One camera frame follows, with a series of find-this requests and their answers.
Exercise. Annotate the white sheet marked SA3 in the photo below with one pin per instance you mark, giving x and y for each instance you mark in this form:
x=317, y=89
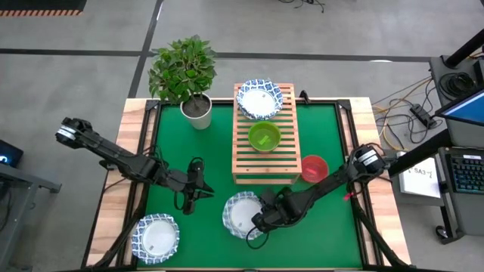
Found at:
x=421, y=183

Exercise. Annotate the grey metal desk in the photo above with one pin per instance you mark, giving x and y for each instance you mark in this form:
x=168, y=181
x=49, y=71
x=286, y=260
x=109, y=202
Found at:
x=22, y=181

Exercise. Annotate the black clamp on table edge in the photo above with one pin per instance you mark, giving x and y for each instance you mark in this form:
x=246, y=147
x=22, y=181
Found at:
x=303, y=96

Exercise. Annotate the wooden slatted shelf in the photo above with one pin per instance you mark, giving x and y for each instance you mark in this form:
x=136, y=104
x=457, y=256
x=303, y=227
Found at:
x=264, y=170

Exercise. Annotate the black power strip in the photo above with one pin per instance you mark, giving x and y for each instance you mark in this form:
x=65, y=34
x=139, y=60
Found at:
x=421, y=115

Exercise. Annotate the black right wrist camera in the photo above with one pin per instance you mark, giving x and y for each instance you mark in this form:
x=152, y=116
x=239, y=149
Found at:
x=269, y=197

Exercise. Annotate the black orange striped floor mat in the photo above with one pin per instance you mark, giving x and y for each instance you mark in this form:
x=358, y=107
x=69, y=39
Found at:
x=38, y=5

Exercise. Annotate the green leafy plant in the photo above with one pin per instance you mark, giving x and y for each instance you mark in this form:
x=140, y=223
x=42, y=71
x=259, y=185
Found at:
x=181, y=68

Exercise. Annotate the black keyboard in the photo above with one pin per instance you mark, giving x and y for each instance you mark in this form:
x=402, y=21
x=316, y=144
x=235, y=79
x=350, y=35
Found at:
x=469, y=174

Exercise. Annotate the grey equipment cart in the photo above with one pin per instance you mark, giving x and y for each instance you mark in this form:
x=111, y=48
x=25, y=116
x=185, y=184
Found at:
x=461, y=211

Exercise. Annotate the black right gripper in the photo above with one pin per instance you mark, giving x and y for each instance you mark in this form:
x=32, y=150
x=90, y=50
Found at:
x=280, y=213

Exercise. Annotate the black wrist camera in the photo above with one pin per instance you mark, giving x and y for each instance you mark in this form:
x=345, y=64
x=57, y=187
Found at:
x=195, y=165
x=269, y=197

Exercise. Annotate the black diagonal frame strut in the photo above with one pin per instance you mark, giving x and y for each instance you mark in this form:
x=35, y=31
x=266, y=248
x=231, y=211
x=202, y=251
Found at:
x=419, y=153

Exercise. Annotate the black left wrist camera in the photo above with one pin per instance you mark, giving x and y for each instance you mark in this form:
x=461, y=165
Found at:
x=195, y=165

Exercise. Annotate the yellow-green translucent plastic bowl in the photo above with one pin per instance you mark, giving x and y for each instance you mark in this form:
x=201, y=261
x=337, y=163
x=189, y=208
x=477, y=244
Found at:
x=251, y=131

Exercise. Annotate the pink tape strip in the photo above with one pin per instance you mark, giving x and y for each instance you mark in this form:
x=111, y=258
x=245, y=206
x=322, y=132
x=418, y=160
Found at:
x=348, y=196

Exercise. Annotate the red translucent plastic bowl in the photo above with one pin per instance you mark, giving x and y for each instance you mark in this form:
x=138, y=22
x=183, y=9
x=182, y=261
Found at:
x=314, y=170

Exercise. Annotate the dark laptop screen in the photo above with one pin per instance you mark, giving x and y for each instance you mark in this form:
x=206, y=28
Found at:
x=8, y=153

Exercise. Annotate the white plant pot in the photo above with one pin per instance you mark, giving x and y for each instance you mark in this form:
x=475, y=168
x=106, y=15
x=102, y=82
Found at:
x=201, y=121

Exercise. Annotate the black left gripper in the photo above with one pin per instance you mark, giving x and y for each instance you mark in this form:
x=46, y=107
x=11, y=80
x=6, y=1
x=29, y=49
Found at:
x=193, y=189

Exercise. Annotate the black round pole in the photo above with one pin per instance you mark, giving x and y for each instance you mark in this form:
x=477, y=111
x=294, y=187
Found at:
x=467, y=47

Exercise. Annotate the green table mat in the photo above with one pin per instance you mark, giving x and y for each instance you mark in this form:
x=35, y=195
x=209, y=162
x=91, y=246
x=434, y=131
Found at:
x=211, y=247

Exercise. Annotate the black cart caster wheel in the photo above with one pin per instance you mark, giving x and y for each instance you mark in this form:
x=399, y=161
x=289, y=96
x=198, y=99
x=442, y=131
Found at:
x=441, y=231

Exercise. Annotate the blue lit monitor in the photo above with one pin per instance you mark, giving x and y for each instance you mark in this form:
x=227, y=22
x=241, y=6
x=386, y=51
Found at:
x=465, y=109

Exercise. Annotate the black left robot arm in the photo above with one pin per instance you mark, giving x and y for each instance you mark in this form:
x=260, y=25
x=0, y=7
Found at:
x=113, y=153

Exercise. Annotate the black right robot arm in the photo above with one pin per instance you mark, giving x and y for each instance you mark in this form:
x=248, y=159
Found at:
x=325, y=187

